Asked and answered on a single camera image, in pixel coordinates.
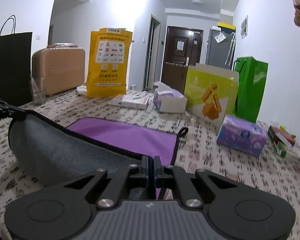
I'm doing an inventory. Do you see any purple and grey towel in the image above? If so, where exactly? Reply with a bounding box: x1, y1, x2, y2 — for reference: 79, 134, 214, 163
8, 111, 189, 186

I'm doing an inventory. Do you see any clear glass cup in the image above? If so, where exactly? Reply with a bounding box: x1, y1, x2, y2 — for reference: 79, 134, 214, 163
30, 76, 46, 105

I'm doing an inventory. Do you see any black paper bag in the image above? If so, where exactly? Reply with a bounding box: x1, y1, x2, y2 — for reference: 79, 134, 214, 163
0, 15, 32, 106

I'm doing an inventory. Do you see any tan suitcase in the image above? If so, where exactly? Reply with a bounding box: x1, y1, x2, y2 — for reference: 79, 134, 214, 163
32, 47, 85, 96

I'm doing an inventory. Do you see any calligraphy print tablecloth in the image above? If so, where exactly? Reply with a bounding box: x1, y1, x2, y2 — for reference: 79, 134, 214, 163
0, 91, 300, 239

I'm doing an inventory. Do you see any purple tissue pack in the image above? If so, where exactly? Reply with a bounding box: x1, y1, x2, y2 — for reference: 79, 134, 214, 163
216, 114, 268, 157

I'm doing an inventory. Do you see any red green flat box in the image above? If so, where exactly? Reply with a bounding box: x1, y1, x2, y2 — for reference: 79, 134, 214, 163
268, 126, 300, 161

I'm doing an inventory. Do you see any yellow paper bag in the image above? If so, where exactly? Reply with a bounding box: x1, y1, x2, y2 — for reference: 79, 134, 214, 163
86, 28, 133, 98

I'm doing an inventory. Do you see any white flat box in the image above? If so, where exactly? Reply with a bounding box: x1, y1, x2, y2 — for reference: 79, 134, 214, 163
110, 94, 149, 110

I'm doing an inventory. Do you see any open tissue box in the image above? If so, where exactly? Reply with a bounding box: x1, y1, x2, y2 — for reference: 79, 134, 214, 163
153, 81, 187, 114

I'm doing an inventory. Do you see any green gift bag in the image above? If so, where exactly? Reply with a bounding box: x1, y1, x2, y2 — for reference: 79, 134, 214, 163
233, 56, 268, 123

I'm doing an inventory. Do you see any brown cardboard box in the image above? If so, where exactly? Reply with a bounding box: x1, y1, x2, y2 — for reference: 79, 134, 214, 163
161, 62, 188, 94

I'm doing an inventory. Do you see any grey refrigerator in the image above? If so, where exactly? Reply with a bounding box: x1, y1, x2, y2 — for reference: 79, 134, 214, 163
205, 26, 236, 69

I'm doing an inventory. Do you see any dark brown door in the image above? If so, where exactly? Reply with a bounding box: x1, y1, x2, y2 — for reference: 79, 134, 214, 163
161, 25, 205, 83

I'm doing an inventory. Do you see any yellow box on fridge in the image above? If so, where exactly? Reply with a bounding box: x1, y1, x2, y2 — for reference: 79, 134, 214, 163
217, 22, 236, 31

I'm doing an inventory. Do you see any ceiling lamp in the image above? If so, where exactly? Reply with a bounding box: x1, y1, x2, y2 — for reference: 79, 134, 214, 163
192, 0, 203, 5

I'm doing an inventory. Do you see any wall poster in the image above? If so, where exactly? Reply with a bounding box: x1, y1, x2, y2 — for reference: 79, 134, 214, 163
241, 15, 248, 39

